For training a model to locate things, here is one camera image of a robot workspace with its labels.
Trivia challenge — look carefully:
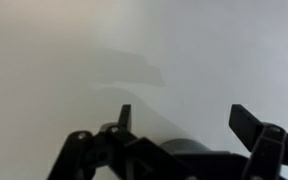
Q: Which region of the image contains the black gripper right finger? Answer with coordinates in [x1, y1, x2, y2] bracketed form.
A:
[228, 104, 288, 180]

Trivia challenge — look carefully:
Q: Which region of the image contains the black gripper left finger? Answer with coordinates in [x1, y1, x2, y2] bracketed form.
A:
[47, 104, 138, 180]

